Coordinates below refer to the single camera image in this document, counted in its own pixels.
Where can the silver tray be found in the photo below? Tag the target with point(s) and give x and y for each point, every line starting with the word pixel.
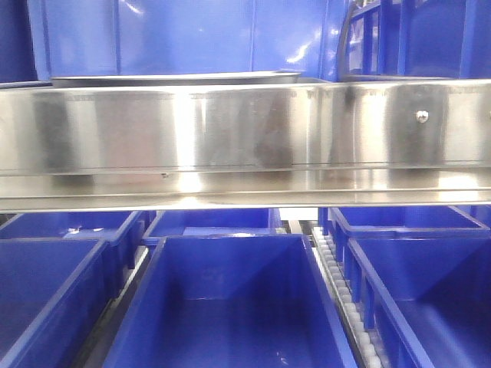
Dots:
pixel 224 78

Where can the blue bin rear centre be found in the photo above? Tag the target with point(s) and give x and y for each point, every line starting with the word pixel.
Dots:
pixel 212 222

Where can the blue bin rear right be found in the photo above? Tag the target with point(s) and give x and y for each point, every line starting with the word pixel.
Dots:
pixel 423 221

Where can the blue bin lower centre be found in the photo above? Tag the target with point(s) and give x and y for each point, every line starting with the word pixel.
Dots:
pixel 257 301

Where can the blue bin rear left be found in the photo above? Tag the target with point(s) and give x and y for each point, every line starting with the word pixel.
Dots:
pixel 121 230

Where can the white roller track lower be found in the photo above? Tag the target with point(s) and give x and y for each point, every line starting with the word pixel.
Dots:
pixel 362 341

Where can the blue bin lower right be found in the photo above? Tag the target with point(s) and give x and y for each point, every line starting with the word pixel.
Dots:
pixel 426 300

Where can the blue bin lower left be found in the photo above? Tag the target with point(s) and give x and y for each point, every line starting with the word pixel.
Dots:
pixel 52 293

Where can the large blue bin left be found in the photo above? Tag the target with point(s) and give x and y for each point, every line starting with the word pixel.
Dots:
pixel 74 38

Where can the blue bin upper right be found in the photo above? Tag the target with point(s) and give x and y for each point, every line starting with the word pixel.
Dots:
pixel 383 40

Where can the stainless steel rack front rail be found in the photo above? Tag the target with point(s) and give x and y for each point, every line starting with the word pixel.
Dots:
pixel 127 145

